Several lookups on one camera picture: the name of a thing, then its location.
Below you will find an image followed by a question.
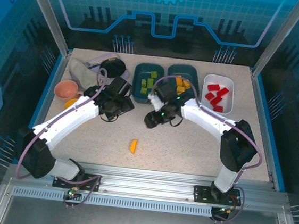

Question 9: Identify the blue table side rail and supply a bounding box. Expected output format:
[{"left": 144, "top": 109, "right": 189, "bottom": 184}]
[
  {"left": 13, "top": 50, "right": 65, "bottom": 168},
  {"left": 243, "top": 73, "right": 297, "bottom": 193}
]

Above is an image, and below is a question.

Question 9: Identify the small circuit board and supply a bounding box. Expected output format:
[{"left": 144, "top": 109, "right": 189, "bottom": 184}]
[
  {"left": 219, "top": 204, "right": 236, "bottom": 217},
  {"left": 65, "top": 187, "right": 83, "bottom": 201}
]

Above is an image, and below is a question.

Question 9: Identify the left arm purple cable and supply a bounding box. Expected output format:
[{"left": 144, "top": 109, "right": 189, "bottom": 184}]
[{"left": 15, "top": 60, "right": 111, "bottom": 188}]

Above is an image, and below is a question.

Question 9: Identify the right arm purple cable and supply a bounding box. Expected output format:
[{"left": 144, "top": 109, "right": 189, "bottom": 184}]
[{"left": 142, "top": 73, "right": 272, "bottom": 188}]

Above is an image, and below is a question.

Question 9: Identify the white plastic container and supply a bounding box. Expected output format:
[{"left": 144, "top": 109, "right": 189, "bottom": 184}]
[{"left": 200, "top": 73, "right": 236, "bottom": 116}]

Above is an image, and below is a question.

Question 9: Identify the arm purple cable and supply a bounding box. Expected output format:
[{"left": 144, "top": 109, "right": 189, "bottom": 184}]
[
  {"left": 142, "top": 73, "right": 272, "bottom": 188},
  {"left": 15, "top": 60, "right": 111, "bottom": 188}
]

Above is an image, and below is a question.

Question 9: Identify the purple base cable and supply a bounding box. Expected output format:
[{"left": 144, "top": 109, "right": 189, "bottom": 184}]
[
  {"left": 61, "top": 171, "right": 103, "bottom": 212},
  {"left": 209, "top": 184, "right": 252, "bottom": 224}
]

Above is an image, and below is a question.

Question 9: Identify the long red lego brick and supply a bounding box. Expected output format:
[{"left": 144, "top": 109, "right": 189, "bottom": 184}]
[{"left": 215, "top": 87, "right": 230, "bottom": 99}]

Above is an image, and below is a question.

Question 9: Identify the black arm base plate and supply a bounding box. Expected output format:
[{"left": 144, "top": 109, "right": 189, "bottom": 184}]
[
  {"left": 192, "top": 185, "right": 244, "bottom": 207},
  {"left": 52, "top": 170, "right": 102, "bottom": 192}
]

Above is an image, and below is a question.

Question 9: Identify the lavender plastic tray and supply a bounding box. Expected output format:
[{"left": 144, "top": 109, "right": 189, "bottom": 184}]
[{"left": 67, "top": 48, "right": 133, "bottom": 99}]

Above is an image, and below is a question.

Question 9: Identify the grey folded cloth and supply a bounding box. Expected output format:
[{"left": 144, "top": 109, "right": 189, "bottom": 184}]
[{"left": 67, "top": 57, "right": 110, "bottom": 94}]

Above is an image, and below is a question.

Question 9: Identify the pink ceramic cup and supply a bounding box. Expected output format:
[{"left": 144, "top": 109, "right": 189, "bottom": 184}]
[{"left": 53, "top": 78, "right": 86, "bottom": 104}]

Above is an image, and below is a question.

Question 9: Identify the aluminium frame post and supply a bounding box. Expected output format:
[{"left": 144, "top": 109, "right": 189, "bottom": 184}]
[
  {"left": 251, "top": 0, "right": 299, "bottom": 82},
  {"left": 14, "top": 0, "right": 78, "bottom": 58}
]

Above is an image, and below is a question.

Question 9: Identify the aluminium mounting rail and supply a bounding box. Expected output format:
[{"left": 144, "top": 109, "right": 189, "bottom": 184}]
[{"left": 5, "top": 154, "right": 289, "bottom": 212}]

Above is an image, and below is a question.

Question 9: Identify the dark teal plastic container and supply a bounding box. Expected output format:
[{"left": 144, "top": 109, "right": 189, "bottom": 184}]
[
  {"left": 130, "top": 61, "right": 166, "bottom": 106},
  {"left": 164, "top": 63, "right": 203, "bottom": 102}
]

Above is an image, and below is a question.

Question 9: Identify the slotted grey cable duct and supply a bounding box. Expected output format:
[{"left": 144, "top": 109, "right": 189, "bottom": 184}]
[{"left": 12, "top": 186, "right": 214, "bottom": 218}]

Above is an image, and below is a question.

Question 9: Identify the yellow bowl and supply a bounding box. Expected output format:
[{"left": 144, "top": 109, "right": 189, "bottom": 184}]
[{"left": 63, "top": 97, "right": 80, "bottom": 112}]

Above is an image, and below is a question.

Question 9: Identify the black round plate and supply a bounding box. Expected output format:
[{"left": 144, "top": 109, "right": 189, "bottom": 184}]
[{"left": 98, "top": 58, "right": 127, "bottom": 80}]

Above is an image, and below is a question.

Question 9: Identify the beige wooden utensil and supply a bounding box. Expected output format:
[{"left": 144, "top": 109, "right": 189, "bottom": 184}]
[{"left": 100, "top": 55, "right": 118, "bottom": 67}]

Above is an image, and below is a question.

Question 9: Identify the orange wedge lego piece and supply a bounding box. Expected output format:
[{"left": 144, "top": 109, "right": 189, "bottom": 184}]
[{"left": 129, "top": 139, "right": 138, "bottom": 155}]

